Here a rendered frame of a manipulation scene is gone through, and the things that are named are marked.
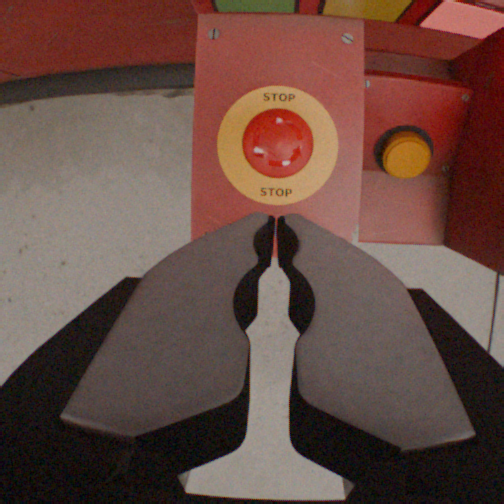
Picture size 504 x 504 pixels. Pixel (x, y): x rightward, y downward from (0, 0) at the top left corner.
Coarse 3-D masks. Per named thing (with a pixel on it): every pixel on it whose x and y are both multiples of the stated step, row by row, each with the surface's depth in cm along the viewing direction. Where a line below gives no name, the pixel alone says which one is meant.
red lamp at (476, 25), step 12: (444, 12) 18; (456, 12) 18; (468, 12) 18; (480, 12) 17; (492, 12) 17; (432, 24) 21; (444, 24) 20; (456, 24) 20; (468, 24) 19; (480, 24) 19; (492, 24) 18; (480, 36) 21
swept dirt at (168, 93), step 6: (138, 90) 98; (144, 90) 98; (150, 90) 98; (156, 90) 98; (162, 90) 98; (168, 90) 98; (174, 90) 98; (180, 90) 98; (186, 90) 98; (192, 90) 98; (120, 96) 99; (168, 96) 99; (174, 96) 98; (18, 102) 100; (24, 102) 100; (0, 108) 101
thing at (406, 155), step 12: (408, 132) 28; (384, 144) 29; (396, 144) 28; (408, 144) 28; (420, 144) 28; (384, 156) 29; (396, 156) 29; (408, 156) 29; (420, 156) 29; (396, 168) 30; (408, 168) 29; (420, 168) 29
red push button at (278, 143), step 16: (272, 112) 22; (288, 112) 22; (256, 128) 22; (272, 128) 22; (288, 128) 22; (304, 128) 22; (256, 144) 22; (272, 144) 22; (288, 144) 22; (304, 144) 22; (256, 160) 22; (272, 160) 22; (288, 160) 22; (304, 160) 22; (272, 176) 23; (288, 176) 23
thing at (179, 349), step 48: (240, 240) 10; (144, 288) 8; (192, 288) 8; (240, 288) 9; (144, 336) 7; (192, 336) 7; (240, 336) 7; (96, 384) 6; (144, 384) 6; (192, 384) 6; (240, 384) 6; (96, 432) 5; (144, 432) 5; (192, 432) 6; (240, 432) 7
